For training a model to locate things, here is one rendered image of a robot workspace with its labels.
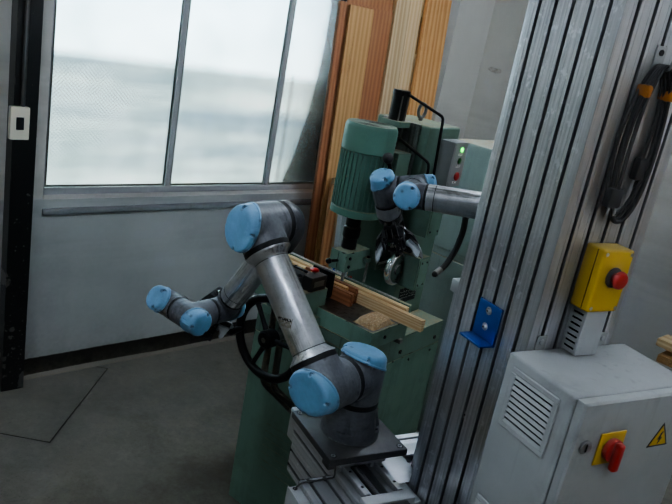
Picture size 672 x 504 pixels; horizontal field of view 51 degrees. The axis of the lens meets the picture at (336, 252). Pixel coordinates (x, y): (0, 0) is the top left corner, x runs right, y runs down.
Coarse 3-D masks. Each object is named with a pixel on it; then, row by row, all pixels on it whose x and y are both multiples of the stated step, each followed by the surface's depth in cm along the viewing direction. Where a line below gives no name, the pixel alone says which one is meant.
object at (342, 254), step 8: (336, 248) 241; (360, 248) 246; (368, 248) 248; (336, 256) 241; (344, 256) 238; (352, 256) 240; (360, 256) 244; (336, 264) 241; (344, 264) 239; (352, 264) 242; (360, 264) 246; (344, 272) 240
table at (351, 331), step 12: (264, 312) 236; (324, 312) 232; (336, 312) 232; (348, 312) 233; (360, 312) 235; (324, 324) 233; (336, 324) 229; (348, 324) 226; (396, 324) 231; (348, 336) 227; (360, 336) 224; (372, 336) 221; (384, 336) 227; (396, 336) 234
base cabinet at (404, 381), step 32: (256, 352) 254; (288, 352) 244; (416, 352) 261; (256, 384) 256; (288, 384) 246; (384, 384) 249; (416, 384) 270; (256, 416) 258; (288, 416) 248; (384, 416) 258; (416, 416) 280; (256, 448) 260; (288, 448) 250; (256, 480) 263; (288, 480) 252
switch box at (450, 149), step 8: (440, 144) 246; (448, 144) 245; (456, 144) 243; (464, 144) 248; (440, 152) 247; (448, 152) 245; (456, 152) 245; (464, 152) 250; (440, 160) 247; (448, 160) 245; (456, 160) 247; (464, 160) 252; (440, 168) 248; (448, 168) 246; (456, 168) 249; (440, 176) 248; (448, 176) 246; (440, 184) 248; (448, 184) 248; (456, 184) 253
